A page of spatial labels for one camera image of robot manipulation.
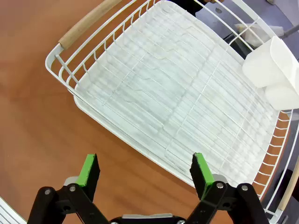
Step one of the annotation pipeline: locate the white wire dish rack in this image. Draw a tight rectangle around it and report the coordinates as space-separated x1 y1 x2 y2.
45 0 299 222

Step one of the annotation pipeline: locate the white plastic drip tray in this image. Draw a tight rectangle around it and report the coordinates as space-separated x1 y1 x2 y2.
73 0 280 189

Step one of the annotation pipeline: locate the grey metal leg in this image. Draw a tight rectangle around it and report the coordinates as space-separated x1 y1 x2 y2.
282 23 299 39

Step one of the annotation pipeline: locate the white plastic cutlery holder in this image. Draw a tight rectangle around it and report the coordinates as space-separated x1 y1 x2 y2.
242 35 299 111

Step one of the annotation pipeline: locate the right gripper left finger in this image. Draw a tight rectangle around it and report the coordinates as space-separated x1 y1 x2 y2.
27 153 110 224

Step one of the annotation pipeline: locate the clear plastic bag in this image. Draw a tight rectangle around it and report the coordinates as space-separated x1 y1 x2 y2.
235 22 285 47

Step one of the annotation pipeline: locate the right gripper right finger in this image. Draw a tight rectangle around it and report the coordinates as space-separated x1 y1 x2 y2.
185 153 271 224

